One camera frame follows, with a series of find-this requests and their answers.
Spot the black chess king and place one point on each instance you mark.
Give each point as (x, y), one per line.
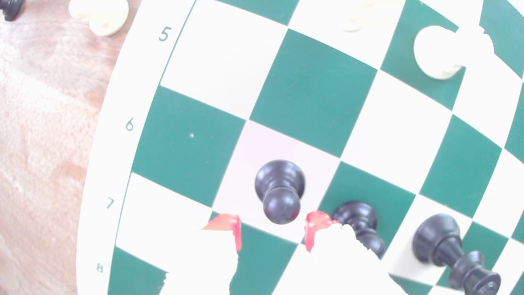
(440, 241)

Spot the black chess pawn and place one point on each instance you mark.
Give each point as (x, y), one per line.
(356, 215)
(280, 188)

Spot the white chess pawn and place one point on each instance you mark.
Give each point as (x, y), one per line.
(102, 16)
(356, 18)

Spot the white chess rook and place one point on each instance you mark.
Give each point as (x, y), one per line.
(438, 53)

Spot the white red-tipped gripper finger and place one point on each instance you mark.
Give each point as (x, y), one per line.
(204, 266)
(344, 266)

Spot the green and white chess mat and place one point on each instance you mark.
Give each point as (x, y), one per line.
(315, 90)

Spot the black chess piece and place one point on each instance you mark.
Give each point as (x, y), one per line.
(10, 7)

